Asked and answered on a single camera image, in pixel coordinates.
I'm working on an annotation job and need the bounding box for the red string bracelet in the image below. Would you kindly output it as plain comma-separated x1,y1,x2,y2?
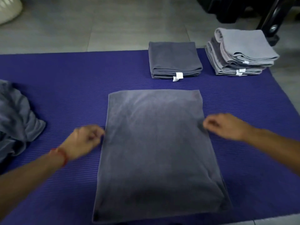
50,147,70,167

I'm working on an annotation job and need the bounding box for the pile of dark grey towels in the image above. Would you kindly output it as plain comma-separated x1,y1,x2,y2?
0,79,47,167

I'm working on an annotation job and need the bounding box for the black weight stack machine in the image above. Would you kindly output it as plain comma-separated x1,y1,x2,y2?
194,0,300,47

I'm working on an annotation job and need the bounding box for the white perforated laundry basket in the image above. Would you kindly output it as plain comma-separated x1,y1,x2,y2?
0,0,23,26

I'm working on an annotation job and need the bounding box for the person's left hand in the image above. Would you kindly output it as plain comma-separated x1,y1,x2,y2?
57,125,105,162

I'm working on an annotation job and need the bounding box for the purple ribbed mat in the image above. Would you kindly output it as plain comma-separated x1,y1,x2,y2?
0,48,300,225

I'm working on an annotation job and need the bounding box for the person's right forearm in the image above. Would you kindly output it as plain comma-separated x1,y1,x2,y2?
243,127,300,177

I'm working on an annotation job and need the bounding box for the person's left forearm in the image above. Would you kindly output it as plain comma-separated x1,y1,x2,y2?
0,151,65,218

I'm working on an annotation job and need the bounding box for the person's right hand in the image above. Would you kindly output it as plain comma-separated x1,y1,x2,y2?
202,113,255,141

